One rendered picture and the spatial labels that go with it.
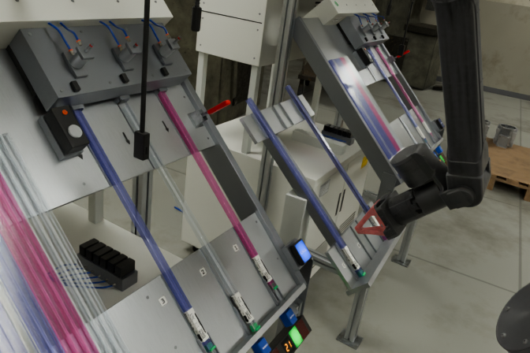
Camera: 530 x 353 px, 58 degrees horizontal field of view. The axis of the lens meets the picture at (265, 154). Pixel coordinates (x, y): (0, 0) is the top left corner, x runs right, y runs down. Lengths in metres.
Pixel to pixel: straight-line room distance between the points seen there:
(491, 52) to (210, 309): 7.46
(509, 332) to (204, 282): 0.66
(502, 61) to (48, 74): 7.59
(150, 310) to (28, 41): 0.49
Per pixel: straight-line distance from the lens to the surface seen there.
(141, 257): 1.34
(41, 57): 0.89
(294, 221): 1.31
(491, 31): 8.10
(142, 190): 1.35
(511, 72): 8.14
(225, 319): 0.95
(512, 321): 0.38
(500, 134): 4.83
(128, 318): 0.83
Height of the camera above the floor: 1.38
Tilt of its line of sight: 22 degrees down
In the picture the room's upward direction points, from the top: 8 degrees clockwise
